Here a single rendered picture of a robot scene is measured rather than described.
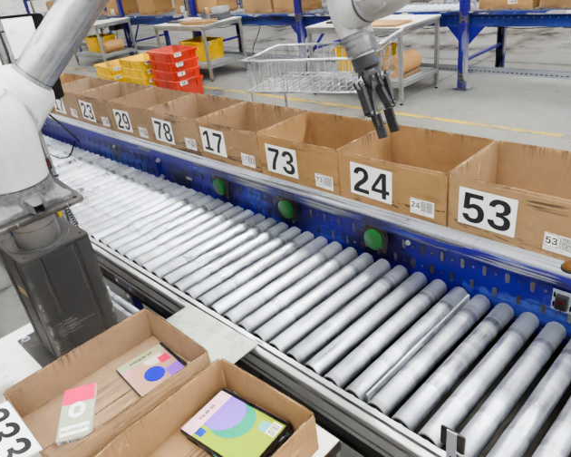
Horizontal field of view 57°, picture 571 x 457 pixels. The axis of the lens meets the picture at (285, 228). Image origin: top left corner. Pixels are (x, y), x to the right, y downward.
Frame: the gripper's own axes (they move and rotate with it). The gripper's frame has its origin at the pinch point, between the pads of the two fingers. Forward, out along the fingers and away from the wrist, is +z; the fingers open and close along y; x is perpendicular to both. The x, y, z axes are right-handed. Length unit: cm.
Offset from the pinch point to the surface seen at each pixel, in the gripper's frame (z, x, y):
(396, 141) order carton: 10.9, -21.3, -28.3
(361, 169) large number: 11.5, -14.3, 0.6
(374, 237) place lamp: 31.6, -11.1, 8.1
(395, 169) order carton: 13.4, -1.4, 0.5
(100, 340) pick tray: 22, -36, 88
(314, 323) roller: 42, -10, 42
